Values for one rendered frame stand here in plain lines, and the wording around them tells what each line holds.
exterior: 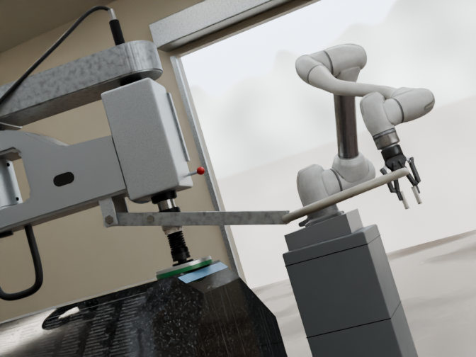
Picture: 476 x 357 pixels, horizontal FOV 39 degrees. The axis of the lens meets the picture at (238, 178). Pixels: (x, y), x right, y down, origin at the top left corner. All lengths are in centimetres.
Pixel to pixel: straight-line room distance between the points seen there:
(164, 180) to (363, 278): 109
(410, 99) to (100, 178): 118
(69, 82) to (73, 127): 593
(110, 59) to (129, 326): 97
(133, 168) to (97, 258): 598
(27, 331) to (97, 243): 566
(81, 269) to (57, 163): 601
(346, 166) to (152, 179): 112
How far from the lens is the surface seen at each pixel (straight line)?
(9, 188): 277
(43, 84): 267
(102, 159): 256
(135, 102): 253
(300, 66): 299
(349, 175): 327
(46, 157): 264
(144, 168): 249
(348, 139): 321
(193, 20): 758
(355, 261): 309
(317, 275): 314
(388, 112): 254
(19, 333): 284
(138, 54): 257
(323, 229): 316
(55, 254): 877
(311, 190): 323
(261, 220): 245
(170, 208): 254
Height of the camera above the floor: 95
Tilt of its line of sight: 4 degrees up
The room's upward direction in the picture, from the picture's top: 16 degrees counter-clockwise
